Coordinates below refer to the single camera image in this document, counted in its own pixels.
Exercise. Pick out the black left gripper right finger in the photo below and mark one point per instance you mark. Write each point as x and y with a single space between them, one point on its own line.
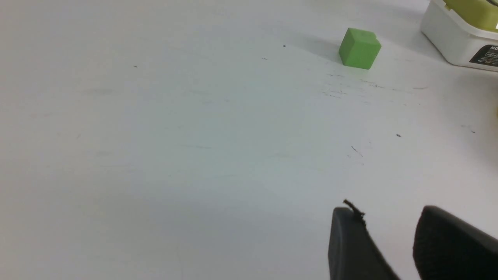
447 248

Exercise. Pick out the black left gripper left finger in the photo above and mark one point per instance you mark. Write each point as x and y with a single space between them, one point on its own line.
352 253

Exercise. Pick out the green cube block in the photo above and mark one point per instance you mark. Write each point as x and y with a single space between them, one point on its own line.
359 48

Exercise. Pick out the green and white lunch box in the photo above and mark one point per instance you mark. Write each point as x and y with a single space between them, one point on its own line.
465 32

